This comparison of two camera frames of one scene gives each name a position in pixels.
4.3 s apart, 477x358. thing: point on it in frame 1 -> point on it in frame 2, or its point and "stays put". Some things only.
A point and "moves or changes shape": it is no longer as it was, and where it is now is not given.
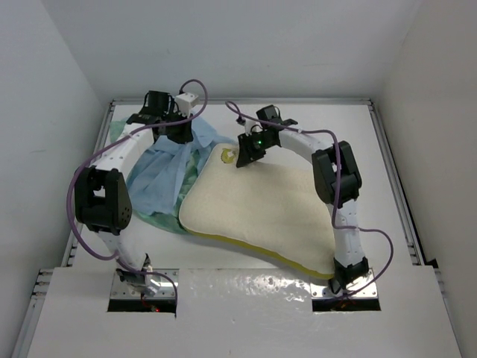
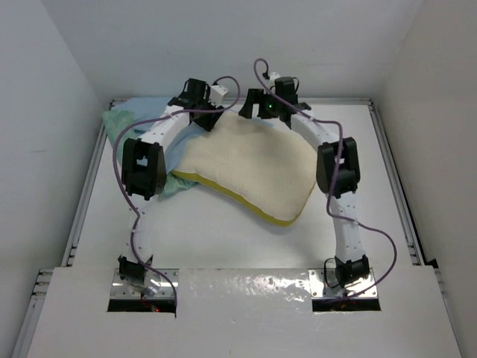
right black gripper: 247,154 -> 256,96
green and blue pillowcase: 158,183 moves or changes shape
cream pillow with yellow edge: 268,205 moves or changes shape
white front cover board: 247,313 stays put
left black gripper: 185,135 -> 207,123
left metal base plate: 121,290 stays put
